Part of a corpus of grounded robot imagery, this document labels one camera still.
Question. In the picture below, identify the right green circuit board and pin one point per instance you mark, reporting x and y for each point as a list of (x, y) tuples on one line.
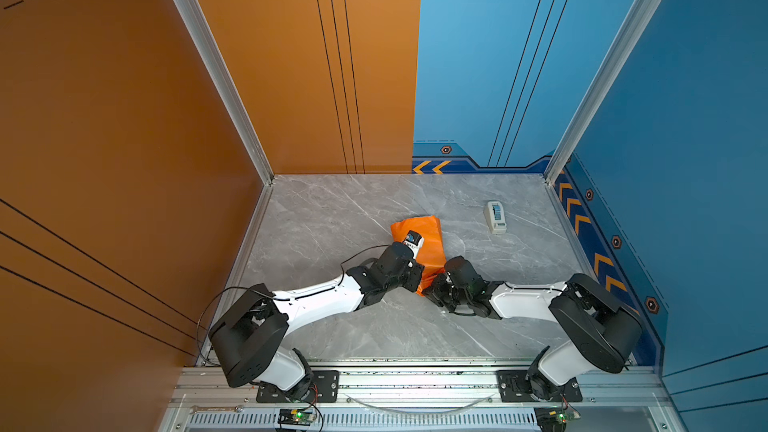
[(551, 420)]

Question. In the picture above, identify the left green circuit board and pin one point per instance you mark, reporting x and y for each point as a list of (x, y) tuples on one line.
[(297, 419)]

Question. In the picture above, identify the white tape dispenser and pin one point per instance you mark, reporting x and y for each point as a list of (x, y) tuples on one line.
[(495, 217)]

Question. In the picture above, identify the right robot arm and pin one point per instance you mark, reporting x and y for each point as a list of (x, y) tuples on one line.
[(601, 331)]

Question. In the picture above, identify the yellow orange wrapping paper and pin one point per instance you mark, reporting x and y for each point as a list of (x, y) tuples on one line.
[(431, 254)]

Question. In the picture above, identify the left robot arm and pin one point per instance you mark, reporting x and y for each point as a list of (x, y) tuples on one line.
[(248, 338)]

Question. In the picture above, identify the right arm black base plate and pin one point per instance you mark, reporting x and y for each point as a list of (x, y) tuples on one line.
[(520, 386)]

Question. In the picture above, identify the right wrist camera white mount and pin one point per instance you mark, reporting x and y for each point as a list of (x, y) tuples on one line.
[(462, 275)]

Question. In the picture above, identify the aluminium front rail frame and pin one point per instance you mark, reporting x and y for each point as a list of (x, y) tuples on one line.
[(634, 400)]

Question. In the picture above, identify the aluminium corner post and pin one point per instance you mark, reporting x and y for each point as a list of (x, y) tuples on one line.
[(632, 28), (205, 43)]

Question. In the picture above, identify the clear tube on rail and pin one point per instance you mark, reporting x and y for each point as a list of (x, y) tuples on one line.
[(419, 408)]

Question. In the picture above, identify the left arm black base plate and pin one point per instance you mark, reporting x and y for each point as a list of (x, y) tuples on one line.
[(321, 386)]

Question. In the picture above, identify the left aluminium corner post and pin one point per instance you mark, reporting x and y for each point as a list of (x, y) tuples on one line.
[(205, 43)]

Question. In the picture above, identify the right aluminium corner post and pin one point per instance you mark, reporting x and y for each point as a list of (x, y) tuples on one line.
[(632, 28)]

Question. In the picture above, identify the green circuit board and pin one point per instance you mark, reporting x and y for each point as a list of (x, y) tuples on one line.
[(551, 420), (297, 419)]

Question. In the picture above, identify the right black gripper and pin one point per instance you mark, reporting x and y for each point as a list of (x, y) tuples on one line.
[(432, 291)]

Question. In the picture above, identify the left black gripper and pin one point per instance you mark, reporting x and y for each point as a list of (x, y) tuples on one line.
[(416, 272)]

